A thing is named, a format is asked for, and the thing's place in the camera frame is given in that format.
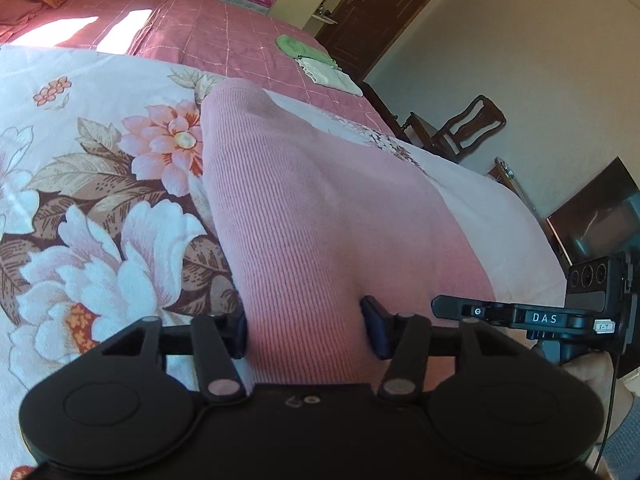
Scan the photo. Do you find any dark brown wooden door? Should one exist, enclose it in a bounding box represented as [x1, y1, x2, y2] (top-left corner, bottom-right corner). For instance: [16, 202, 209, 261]
[315, 0, 462, 82]

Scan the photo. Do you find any dark wooden chair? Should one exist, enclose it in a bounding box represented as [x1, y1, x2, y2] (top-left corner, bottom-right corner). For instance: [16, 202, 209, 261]
[404, 94, 507, 164]

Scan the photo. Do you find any pink ribbed knit sweater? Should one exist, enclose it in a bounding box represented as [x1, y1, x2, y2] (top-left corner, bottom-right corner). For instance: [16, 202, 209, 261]
[199, 77, 498, 396]

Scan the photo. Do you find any person's right hand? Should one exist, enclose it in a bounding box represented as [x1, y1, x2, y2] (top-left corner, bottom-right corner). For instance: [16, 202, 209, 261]
[560, 351, 623, 433]

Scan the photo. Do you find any green folded cloth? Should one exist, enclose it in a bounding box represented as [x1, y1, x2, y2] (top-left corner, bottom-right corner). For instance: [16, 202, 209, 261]
[276, 33, 342, 69]

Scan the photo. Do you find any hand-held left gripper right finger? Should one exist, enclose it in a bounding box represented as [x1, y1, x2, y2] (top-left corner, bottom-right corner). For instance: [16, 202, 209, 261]
[360, 296, 546, 404]

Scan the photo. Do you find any black flat television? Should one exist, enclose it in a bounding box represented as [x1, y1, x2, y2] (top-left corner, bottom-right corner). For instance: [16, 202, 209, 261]
[544, 156, 640, 267]

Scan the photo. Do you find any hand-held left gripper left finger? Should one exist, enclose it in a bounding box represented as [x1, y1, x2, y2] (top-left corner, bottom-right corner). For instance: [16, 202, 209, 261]
[80, 313, 249, 405]

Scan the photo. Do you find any pink checked bedsheet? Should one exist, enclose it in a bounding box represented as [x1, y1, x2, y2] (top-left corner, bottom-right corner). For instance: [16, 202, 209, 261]
[0, 0, 397, 137]

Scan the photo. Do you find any wooden stand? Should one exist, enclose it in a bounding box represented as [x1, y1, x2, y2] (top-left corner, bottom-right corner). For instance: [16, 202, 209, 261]
[486, 156, 527, 207]

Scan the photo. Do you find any white folded cloth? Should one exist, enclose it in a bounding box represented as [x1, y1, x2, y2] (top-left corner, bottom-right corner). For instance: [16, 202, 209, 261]
[295, 56, 364, 97]

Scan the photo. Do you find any black cable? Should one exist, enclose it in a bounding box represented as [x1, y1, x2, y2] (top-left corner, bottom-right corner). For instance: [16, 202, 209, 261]
[595, 352, 623, 476]

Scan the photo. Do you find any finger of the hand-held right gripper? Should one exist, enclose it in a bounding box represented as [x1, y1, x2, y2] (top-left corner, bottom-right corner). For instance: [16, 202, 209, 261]
[431, 295, 516, 329]

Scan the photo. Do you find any floral print quilt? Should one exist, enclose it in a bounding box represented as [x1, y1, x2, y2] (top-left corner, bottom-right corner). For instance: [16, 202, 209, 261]
[0, 44, 568, 480]

